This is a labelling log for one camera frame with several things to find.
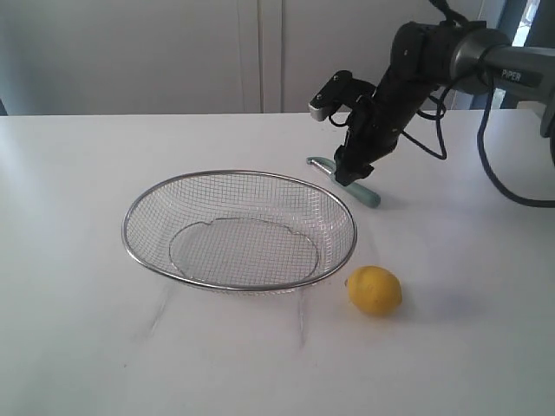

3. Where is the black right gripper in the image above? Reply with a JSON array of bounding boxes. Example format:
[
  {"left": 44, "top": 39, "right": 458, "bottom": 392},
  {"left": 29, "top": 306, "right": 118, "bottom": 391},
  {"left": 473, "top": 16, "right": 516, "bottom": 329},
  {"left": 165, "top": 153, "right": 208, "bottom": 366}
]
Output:
[{"left": 334, "top": 93, "right": 402, "bottom": 186}]

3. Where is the teal handled peeler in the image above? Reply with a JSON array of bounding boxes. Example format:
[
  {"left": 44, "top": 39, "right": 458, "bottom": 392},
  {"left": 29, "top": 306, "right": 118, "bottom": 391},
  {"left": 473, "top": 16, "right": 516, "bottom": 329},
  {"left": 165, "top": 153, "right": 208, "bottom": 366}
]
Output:
[{"left": 306, "top": 156, "right": 381, "bottom": 208}]

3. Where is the yellow lemon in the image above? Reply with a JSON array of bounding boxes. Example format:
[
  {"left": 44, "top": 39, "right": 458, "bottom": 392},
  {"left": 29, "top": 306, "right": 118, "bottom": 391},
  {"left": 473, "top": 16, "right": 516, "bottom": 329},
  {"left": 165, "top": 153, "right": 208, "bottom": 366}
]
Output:
[{"left": 345, "top": 266, "right": 402, "bottom": 317}]

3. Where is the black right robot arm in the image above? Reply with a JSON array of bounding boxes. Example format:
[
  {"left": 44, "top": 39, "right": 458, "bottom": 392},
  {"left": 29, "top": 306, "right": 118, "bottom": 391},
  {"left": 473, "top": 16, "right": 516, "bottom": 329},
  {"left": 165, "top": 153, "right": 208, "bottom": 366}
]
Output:
[{"left": 310, "top": 17, "right": 554, "bottom": 185}]

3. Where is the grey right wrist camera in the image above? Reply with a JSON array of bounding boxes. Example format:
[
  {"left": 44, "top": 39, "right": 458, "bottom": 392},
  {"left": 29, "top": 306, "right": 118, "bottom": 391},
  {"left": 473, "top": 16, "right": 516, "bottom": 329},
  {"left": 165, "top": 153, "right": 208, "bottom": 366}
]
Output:
[{"left": 308, "top": 70, "right": 376, "bottom": 122}]

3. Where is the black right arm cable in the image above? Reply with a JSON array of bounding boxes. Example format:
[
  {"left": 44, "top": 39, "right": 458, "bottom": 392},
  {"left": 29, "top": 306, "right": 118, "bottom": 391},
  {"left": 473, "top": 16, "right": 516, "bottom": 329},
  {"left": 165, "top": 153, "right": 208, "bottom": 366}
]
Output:
[{"left": 401, "top": 0, "right": 555, "bottom": 208}]

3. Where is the metal wire mesh basket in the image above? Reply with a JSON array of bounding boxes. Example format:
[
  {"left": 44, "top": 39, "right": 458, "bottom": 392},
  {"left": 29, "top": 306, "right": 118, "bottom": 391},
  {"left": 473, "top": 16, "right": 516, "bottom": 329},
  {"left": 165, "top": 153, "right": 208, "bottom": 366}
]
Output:
[{"left": 121, "top": 170, "right": 357, "bottom": 294}]

